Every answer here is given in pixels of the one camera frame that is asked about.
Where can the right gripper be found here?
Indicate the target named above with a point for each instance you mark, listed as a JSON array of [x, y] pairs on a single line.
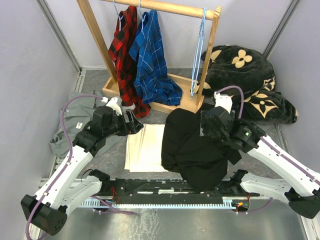
[[203, 121]]

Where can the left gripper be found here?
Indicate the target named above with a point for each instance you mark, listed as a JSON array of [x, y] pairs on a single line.
[[131, 127]]

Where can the wooden clothes rack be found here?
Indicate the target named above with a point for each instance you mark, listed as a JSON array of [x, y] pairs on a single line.
[[111, 87]]

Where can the black shirt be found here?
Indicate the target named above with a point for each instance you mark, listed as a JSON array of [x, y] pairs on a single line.
[[200, 160]]

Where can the light blue hangers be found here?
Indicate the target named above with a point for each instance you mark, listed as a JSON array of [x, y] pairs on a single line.
[[197, 54]]

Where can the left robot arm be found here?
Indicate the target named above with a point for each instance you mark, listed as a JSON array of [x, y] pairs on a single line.
[[49, 208]]

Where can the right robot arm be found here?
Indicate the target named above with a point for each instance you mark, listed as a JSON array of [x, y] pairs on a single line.
[[299, 186]]

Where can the blue plaid shirt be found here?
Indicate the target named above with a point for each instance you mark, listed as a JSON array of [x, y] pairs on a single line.
[[152, 82]]

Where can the red plaid shirt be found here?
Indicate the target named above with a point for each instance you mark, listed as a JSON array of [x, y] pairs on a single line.
[[125, 66]]

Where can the blue hanger under red shirt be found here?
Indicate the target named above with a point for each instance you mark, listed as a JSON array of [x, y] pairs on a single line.
[[119, 17]]

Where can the cream folded cloth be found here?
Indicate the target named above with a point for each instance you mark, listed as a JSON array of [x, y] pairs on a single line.
[[143, 150]]

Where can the black floral blanket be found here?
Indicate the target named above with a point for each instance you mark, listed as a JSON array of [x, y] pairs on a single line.
[[233, 65]]

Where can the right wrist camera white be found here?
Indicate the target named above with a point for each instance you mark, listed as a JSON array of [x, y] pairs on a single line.
[[224, 101]]

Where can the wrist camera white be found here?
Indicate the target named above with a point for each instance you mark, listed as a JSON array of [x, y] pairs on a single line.
[[224, 101], [115, 103]]

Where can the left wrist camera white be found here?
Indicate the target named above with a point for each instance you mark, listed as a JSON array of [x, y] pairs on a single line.
[[115, 103]]

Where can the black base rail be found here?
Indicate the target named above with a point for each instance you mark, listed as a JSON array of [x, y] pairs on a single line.
[[168, 192]]

